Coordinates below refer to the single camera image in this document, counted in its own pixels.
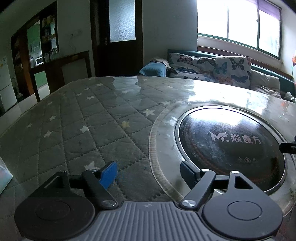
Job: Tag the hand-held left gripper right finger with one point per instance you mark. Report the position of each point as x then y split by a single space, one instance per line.
190 175

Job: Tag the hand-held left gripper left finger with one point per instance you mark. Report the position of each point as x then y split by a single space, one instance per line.
108 173

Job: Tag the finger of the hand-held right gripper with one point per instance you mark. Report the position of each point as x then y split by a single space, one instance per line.
288 147

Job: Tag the round black induction cooktop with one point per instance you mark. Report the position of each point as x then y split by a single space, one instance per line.
231 150

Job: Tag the grey star quilted table cover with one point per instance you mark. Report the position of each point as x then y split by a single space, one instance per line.
69 127

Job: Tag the teal sofa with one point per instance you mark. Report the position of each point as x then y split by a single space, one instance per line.
286 81

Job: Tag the beige pillow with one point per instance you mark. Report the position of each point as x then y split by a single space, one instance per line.
263 83

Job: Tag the colourful pinwheel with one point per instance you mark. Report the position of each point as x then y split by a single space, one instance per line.
294 61

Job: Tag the square butterfly print pillow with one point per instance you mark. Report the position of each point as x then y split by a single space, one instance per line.
233 69

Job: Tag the long butterfly print pillow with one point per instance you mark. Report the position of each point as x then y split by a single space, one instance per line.
187 66

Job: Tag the blue sofa cover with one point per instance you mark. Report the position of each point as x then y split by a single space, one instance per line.
152 69

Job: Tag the dark wooden glass door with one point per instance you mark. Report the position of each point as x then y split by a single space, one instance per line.
101 58

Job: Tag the small white cloth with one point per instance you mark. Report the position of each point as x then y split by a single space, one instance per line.
160 62

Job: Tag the dark wooden sideboard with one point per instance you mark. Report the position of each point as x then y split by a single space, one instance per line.
55 69

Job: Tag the white microwave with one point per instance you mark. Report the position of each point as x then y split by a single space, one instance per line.
38 61

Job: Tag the white refrigerator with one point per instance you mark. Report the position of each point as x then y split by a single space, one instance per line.
7 85

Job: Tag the window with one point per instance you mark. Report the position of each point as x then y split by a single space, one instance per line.
231 20

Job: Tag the dark wooden shelf unit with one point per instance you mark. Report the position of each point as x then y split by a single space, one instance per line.
22 64

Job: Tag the purple curtain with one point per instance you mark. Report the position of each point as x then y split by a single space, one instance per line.
269 9

